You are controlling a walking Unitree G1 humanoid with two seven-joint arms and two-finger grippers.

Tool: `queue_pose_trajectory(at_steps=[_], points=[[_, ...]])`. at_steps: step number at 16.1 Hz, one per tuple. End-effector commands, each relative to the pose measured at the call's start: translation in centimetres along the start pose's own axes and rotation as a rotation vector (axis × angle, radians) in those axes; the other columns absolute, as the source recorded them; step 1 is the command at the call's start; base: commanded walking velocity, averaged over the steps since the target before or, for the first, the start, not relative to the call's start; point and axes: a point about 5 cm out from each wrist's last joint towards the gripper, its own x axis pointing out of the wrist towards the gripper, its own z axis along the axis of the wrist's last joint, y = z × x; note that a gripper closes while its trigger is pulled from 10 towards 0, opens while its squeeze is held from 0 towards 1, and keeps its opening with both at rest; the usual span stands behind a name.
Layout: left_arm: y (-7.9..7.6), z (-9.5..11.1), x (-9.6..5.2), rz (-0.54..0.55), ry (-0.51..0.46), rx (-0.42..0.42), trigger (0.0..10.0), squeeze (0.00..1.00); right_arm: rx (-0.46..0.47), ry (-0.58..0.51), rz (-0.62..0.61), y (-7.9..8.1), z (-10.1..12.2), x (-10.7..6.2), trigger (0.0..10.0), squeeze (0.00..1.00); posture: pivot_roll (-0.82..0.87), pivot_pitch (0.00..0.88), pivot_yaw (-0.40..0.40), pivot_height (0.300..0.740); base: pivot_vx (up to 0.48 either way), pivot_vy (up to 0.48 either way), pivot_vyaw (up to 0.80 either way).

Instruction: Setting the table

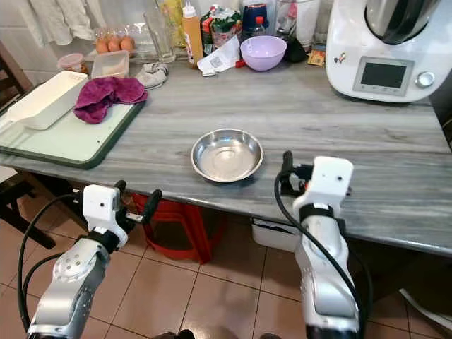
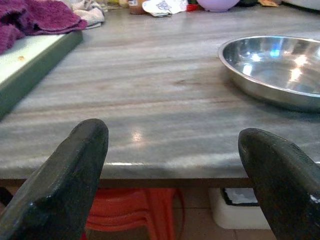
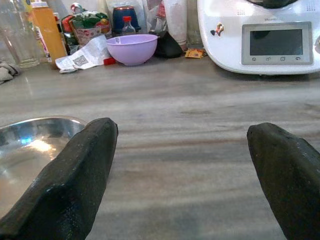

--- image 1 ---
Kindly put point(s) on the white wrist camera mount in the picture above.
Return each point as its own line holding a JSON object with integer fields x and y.
{"x": 101, "y": 205}
{"x": 328, "y": 180}

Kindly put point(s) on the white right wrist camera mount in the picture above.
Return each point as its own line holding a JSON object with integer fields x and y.
{"x": 328, "y": 180}

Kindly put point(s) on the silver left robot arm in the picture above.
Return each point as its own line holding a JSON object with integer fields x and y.
{"x": 70, "y": 282}

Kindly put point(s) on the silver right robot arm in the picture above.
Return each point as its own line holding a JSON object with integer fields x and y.
{"x": 325, "y": 282}

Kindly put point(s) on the small black item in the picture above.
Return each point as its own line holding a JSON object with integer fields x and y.
{"x": 296, "y": 51}

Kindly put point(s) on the dark robot right foot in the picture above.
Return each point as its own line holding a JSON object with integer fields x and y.
{"x": 270, "y": 337}

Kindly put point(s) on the clear glass tumbler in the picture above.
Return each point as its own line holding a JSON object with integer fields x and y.
{"x": 158, "y": 39}

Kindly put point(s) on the red plastic stool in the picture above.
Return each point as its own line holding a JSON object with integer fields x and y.
{"x": 180, "y": 229}

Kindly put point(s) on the dark wooden table frame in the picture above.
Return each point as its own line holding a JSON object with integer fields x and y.
{"x": 60, "y": 193}

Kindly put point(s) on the white hanging towel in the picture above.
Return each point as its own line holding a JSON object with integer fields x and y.
{"x": 63, "y": 18}

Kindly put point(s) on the dark robot foot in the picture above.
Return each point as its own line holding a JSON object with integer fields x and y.
{"x": 270, "y": 337}
{"x": 173, "y": 335}

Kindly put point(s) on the shallow stainless steel bowl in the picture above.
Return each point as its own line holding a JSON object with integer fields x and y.
{"x": 227, "y": 155}

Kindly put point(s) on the crumpled grey cloth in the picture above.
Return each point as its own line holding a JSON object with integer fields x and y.
{"x": 152, "y": 74}

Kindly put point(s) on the dark wooden chair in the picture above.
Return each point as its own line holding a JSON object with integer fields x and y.
{"x": 10, "y": 81}

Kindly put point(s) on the small pink lidded jar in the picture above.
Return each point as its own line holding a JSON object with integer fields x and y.
{"x": 71, "y": 63}

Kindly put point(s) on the dark robot left foot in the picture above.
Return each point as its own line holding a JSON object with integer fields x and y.
{"x": 173, "y": 335}

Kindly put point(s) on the green and red snack bag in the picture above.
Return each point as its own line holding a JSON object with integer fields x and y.
{"x": 222, "y": 23}

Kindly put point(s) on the dark blue bottle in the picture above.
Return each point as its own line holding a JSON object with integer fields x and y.
{"x": 256, "y": 15}

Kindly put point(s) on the lilac plastic bowl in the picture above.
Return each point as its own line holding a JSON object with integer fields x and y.
{"x": 263, "y": 53}

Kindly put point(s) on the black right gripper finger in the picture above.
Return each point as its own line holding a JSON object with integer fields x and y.
{"x": 287, "y": 169}

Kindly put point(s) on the clear lidded plastic box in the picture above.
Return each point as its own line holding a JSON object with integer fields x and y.
{"x": 110, "y": 65}

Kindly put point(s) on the purple cloth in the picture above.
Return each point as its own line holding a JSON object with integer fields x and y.
{"x": 106, "y": 97}

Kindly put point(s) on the orange sauce squeeze bottle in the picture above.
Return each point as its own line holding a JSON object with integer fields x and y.
{"x": 192, "y": 39}

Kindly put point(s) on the white paper with QR code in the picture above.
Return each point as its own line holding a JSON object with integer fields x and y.
{"x": 219, "y": 58}

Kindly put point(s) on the long white plastic container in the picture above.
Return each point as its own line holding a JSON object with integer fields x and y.
{"x": 46, "y": 104}

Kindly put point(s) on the white plastic storage box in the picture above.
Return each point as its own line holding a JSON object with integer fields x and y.
{"x": 272, "y": 236}

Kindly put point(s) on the small yellow brown packet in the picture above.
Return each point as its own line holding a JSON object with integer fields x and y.
{"x": 316, "y": 58}

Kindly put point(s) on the white kitchen food processor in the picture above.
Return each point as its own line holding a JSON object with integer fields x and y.
{"x": 349, "y": 42}

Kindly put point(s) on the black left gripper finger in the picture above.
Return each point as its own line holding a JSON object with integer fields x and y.
{"x": 120, "y": 186}
{"x": 154, "y": 203}

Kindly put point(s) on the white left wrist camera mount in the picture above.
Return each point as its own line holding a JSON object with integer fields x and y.
{"x": 101, "y": 205}

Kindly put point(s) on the brown egg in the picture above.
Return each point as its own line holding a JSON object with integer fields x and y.
{"x": 102, "y": 46}
{"x": 114, "y": 44}
{"x": 127, "y": 44}

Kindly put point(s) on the green-rimmed white cutting board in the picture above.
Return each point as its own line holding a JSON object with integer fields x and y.
{"x": 70, "y": 141}

